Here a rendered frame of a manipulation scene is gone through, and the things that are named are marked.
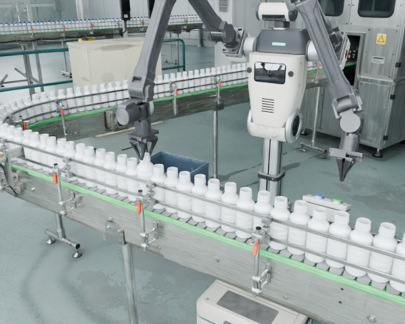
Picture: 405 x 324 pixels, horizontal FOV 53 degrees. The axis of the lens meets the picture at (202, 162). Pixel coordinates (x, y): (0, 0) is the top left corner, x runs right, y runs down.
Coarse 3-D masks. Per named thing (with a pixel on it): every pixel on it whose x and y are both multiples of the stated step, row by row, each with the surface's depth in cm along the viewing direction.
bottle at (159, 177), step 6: (156, 168) 143; (162, 168) 144; (156, 174) 144; (162, 174) 144; (150, 180) 146; (156, 180) 144; (162, 180) 144; (156, 192) 145; (162, 192) 146; (156, 198) 146; (162, 198) 147; (156, 204) 147
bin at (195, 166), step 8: (160, 152) 219; (168, 152) 217; (152, 160) 215; (160, 160) 220; (168, 160) 218; (176, 160) 215; (184, 160) 212; (192, 160) 209; (200, 160) 206; (184, 168) 214; (192, 168) 211; (200, 168) 198; (192, 176) 194; (208, 176) 207; (136, 248) 177
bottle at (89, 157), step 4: (84, 148) 162; (88, 148) 164; (92, 148) 162; (84, 152) 163; (88, 152) 162; (92, 152) 162; (84, 156) 164; (88, 156) 162; (92, 156) 163; (84, 160) 162; (88, 160) 162; (92, 160) 162; (92, 164) 163; (84, 168) 164; (88, 168) 163; (92, 168) 163; (84, 172) 165; (88, 172) 164; (92, 172) 164; (88, 176) 164; (92, 176) 164; (88, 184) 166; (92, 184) 166; (96, 184) 167
